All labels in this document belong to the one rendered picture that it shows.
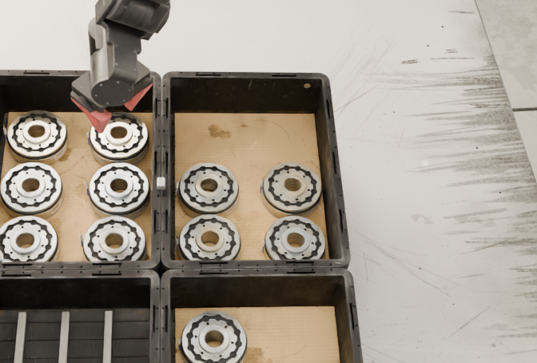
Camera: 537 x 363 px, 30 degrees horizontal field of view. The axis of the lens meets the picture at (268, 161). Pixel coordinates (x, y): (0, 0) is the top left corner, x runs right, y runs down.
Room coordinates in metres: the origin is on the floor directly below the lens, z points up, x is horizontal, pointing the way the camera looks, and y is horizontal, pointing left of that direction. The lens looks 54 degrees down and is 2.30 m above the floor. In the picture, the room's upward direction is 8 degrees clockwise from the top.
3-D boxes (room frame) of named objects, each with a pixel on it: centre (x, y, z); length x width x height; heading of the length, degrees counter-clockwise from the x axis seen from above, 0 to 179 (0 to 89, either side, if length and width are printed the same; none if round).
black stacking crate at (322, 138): (0.97, 0.03, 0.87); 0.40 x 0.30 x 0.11; 10
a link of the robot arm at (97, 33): (0.92, 0.24, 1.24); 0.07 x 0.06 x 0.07; 14
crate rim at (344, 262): (0.97, 0.03, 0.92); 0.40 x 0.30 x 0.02; 10
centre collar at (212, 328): (0.68, 0.04, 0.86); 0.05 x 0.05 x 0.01
